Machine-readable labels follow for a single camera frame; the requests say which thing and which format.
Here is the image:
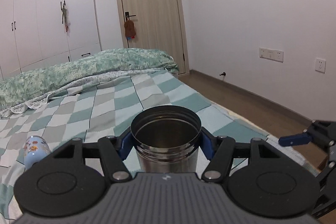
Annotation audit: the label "green floral quilt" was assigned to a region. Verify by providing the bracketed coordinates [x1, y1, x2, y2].
[1, 48, 179, 119]

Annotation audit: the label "brown plush on door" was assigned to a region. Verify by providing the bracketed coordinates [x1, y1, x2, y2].
[124, 19, 136, 40]

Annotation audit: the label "white single wall socket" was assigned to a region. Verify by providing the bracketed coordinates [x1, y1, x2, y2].
[315, 58, 326, 73]

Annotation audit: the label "white wardrobe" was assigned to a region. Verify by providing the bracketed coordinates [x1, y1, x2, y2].
[1, 0, 101, 80]

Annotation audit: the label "black door handle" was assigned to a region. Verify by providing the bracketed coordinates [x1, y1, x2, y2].
[125, 12, 135, 20]

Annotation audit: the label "stainless steel cup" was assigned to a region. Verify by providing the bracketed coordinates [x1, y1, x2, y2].
[130, 105, 202, 173]

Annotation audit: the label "wooden door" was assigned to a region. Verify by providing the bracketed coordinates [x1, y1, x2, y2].
[117, 0, 189, 74]

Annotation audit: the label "white wall outlet panel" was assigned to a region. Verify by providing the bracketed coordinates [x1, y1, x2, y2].
[259, 48, 284, 63]

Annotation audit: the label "checkered green bed sheet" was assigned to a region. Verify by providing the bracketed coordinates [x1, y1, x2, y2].
[0, 70, 322, 224]

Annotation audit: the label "hanging ornament on wardrobe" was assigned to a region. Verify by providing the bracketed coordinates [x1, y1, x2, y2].
[61, 2, 69, 33]

